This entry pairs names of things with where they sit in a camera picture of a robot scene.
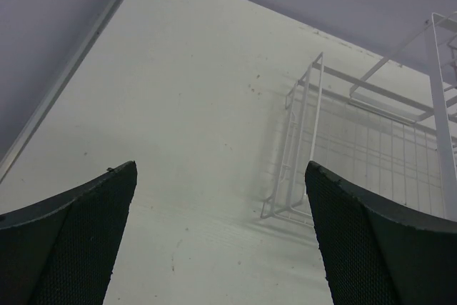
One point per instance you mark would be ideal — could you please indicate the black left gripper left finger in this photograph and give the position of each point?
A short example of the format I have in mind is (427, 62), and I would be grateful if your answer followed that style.
(62, 250)

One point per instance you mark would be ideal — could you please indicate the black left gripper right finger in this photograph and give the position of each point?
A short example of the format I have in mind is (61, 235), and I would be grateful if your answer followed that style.
(376, 251)

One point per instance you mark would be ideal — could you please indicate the white wire dish rack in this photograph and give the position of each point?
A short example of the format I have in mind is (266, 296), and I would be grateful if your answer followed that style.
(396, 140)

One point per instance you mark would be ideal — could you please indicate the aluminium table edge rail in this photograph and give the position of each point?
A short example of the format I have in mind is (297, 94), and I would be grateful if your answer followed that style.
(54, 91)

